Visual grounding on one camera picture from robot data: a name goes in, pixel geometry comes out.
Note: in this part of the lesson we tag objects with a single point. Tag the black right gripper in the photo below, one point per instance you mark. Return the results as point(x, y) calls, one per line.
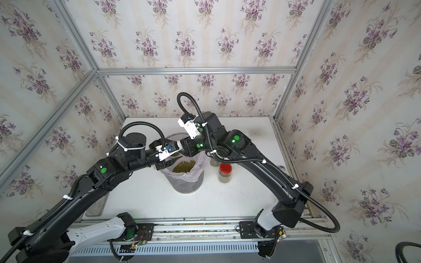
point(187, 144)

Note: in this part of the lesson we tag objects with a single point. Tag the green mung beans pile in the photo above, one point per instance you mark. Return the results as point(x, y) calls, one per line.
point(184, 167)

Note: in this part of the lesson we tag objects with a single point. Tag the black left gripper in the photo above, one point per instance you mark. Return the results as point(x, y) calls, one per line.
point(164, 163)

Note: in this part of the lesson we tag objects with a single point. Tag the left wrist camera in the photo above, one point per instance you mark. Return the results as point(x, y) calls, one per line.
point(165, 151)

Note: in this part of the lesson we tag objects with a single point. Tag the green lid bean jar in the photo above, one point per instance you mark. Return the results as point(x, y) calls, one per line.
point(214, 163)

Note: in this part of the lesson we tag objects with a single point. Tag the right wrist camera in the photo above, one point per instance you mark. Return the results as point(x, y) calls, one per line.
point(190, 127)

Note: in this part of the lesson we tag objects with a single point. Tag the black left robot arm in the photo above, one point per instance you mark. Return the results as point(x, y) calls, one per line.
point(51, 239)

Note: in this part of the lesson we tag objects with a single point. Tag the red lid bean jar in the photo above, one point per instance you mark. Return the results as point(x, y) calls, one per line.
point(225, 171)

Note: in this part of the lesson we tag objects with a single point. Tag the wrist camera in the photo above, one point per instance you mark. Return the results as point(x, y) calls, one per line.
point(165, 151)
point(190, 127)

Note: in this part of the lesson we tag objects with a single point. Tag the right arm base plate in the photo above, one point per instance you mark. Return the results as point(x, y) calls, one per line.
point(251, 230)

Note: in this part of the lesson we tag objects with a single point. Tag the mesh bin with pink bag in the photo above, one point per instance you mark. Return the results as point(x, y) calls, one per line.
point(187, 183)

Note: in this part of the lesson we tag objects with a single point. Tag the white slotted cable duct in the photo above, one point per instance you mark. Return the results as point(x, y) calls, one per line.
point(189, 248)

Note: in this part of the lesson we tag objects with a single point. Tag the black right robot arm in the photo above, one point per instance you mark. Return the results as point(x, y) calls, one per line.
point(208, 135)

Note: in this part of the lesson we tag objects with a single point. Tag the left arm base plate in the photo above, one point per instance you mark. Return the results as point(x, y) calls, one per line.
point(141, 234)

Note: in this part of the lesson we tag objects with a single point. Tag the white lid bean jar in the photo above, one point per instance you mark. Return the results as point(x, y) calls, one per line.
point(175, 154)

